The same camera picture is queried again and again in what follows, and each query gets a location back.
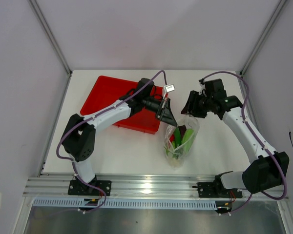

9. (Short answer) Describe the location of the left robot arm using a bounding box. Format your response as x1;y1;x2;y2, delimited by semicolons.
58;78;177;195

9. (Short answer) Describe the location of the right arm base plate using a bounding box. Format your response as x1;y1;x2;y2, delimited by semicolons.
192;181;243;198

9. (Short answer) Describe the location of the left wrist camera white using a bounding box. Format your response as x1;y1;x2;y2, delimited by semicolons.
162;84;175;98

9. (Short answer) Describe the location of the white slotted cable duct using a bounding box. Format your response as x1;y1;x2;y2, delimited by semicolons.
32;197;230;211

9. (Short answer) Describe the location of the small dark green cucumber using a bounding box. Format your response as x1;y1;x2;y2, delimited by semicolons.
173;127;182;148

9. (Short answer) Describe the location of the red plastic tray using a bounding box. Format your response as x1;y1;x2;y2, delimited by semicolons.
80;76;160;134

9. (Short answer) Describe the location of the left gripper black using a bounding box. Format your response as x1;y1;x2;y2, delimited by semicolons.
142;97;177;127

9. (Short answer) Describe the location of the frame post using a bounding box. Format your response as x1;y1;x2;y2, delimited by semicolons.
27;0;72;76
239;0;289;77

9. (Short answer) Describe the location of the red chili pepper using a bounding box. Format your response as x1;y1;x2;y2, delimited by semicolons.
169;135;175;144

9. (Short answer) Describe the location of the clear zip top bag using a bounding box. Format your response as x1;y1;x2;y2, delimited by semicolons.
164;115;200;169

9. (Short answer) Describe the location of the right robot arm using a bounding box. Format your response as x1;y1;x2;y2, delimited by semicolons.
181;79;289;197

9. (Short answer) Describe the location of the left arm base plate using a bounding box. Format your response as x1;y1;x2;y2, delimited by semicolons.
68;179;112;196

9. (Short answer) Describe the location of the right frame post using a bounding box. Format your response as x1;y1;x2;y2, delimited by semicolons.
239;0;289;77

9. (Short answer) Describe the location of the aluminium rail base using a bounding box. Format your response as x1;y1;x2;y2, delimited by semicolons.
23;173;290;201

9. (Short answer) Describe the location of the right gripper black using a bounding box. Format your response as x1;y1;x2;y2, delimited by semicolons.
181;91;213;118

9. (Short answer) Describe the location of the left frame post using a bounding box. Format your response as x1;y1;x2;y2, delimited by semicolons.
27;0;72;76

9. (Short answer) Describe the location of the purple eggplant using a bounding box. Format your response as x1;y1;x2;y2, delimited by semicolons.
178;125;187;138

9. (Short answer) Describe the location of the light green gourd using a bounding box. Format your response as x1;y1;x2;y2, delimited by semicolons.
179;129;195;151

